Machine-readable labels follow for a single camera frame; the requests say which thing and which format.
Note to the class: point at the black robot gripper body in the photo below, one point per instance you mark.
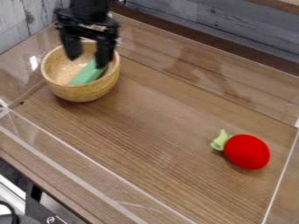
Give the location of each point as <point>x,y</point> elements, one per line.
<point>86,20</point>

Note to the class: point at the black metal table bracket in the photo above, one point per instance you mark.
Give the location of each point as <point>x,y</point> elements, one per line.
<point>43,208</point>

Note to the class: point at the red plush tomato toy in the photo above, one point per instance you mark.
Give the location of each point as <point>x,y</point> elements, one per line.
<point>245,150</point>

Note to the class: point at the green foam block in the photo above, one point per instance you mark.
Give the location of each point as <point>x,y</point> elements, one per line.
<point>88,73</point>

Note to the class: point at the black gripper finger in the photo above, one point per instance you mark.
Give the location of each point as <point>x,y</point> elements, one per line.
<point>71,44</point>
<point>106,47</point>

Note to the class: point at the brown wooden bowl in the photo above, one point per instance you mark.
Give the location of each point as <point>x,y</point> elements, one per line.
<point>59,70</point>

